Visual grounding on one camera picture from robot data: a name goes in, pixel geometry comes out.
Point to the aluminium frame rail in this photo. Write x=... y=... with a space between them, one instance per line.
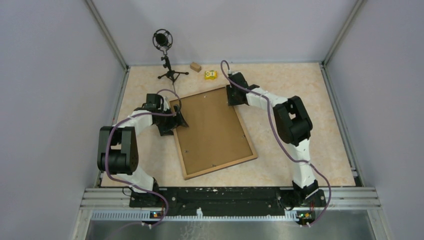
x=112 y=203

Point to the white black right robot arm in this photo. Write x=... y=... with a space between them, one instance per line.
x=291 y=125

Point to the black microphone on tripod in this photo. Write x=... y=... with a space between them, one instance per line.
x=162 y=40

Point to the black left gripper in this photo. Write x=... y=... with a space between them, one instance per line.
x=175 y=121

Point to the small wooden block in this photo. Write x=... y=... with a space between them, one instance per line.
x=195 y=67

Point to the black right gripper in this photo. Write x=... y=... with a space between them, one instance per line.
x=231 y=102

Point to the yellow toy car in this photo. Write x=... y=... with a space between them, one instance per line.
x=210 y=75

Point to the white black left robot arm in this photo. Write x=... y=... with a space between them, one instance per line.
x=118 y=154

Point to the wooden picture frame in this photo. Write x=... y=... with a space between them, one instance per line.
x=225 y=165

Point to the brown cardboard backing board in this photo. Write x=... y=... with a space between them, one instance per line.
x=212 y=129

